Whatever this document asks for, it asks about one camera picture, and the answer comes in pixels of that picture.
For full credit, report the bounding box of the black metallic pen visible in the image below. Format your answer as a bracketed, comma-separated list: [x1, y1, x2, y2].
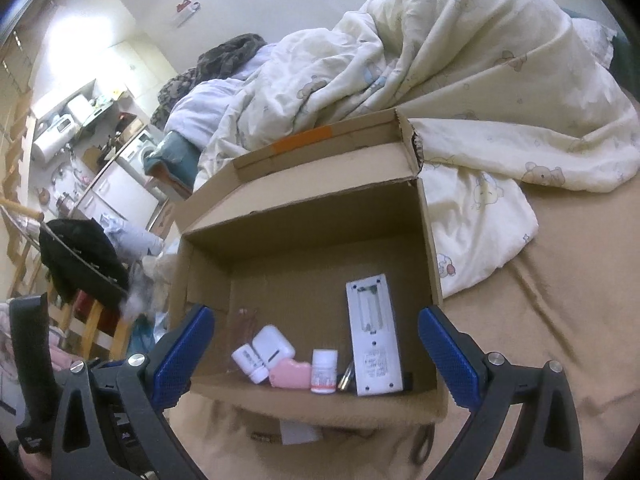
[336, 362, 357, 392]

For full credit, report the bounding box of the teal pillow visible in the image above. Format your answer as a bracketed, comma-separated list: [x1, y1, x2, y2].
[143, 131, 201, 195]

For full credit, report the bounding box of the white cabinet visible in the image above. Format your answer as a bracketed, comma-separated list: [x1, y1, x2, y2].
[70, 156, 165, 230]

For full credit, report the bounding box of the white remote control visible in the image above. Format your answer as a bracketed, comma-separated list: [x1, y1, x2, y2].
[346, 274, 404, 396]

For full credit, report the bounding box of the black cable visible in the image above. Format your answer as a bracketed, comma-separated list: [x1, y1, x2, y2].
[408, 424, 437, 466]

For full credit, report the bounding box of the cream bear-print duvet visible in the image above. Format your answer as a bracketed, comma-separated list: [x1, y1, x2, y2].
[196, 0, 639, 296]

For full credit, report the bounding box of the white power adapter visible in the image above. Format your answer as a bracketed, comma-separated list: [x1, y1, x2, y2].
[280, 420, 323, 445]

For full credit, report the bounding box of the white lotion bottle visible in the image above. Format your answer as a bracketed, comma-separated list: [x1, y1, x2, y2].
[231, 325, 296, 385]

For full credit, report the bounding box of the dark patterned blanket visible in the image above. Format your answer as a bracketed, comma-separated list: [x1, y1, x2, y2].
[151, 34, 267, 129]

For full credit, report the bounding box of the lavender blanket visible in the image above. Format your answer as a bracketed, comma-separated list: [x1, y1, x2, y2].
[160, 42, 274, 151]

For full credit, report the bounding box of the pink heart-shaped case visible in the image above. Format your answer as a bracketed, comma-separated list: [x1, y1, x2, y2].
[269, 358, 311, 390]

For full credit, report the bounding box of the small white pill bottle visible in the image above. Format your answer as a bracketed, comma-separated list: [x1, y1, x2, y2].
[310, 349, 338, 394]

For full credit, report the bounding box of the white appliance on shelf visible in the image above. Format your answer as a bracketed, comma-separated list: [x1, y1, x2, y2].
[32, 114, 79, 166]

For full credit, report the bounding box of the white washing machine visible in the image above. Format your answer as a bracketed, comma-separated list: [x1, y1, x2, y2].
[116, 128, 157, 186]

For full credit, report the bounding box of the brown cardboard box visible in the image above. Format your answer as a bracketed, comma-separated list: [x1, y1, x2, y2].
[169, 110, 447, 429]

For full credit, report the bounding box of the tan bed sheet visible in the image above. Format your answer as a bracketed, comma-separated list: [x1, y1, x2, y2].
[170, 174, 639, 479]

